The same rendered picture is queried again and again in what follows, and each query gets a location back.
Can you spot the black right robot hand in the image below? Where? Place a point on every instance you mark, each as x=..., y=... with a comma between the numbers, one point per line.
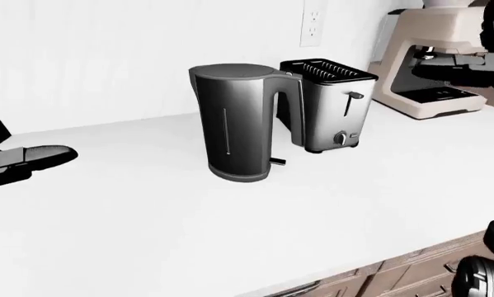
x=469, y=72

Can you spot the beige espresso coffee machine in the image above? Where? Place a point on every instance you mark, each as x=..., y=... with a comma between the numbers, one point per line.
x=428, y=28

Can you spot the brown wooden drawer cabinet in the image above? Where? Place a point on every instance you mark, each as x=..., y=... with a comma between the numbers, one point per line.
x=395, y=278

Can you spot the steel two-slot toaster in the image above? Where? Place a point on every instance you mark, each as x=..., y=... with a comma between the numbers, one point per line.
x=333, y=108

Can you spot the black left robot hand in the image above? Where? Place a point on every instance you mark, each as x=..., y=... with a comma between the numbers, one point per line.
x=44, y=153

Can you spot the dark steel electric kettle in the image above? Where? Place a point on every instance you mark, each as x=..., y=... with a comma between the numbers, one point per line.
x=238, y=123

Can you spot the dark grey kettle base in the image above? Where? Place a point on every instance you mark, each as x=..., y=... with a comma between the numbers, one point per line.
x=238, y=177

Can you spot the white wall power outlet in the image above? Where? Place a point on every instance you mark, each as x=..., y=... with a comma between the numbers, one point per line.
x=311, y=23

